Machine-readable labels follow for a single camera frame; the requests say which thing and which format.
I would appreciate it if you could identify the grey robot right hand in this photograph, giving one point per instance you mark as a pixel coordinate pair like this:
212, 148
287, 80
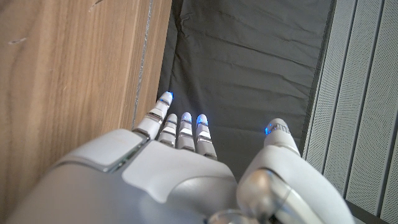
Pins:
155, 174

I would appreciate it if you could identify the grey tape outline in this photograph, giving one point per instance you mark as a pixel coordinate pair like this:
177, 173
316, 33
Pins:
143, 59

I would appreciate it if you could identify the black backdrop cloth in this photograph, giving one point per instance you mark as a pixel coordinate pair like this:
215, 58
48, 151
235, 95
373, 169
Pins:
242, 62

